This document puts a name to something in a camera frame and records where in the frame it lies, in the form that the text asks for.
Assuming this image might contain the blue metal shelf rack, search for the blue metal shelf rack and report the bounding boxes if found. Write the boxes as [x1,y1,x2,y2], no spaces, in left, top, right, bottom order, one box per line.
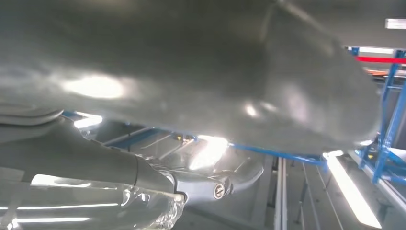
[349,46,406,185]

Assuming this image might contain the stainless steel workbench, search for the stainless steel workbench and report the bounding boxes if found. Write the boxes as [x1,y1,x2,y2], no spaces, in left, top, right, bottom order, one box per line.
[73,111,406,230]

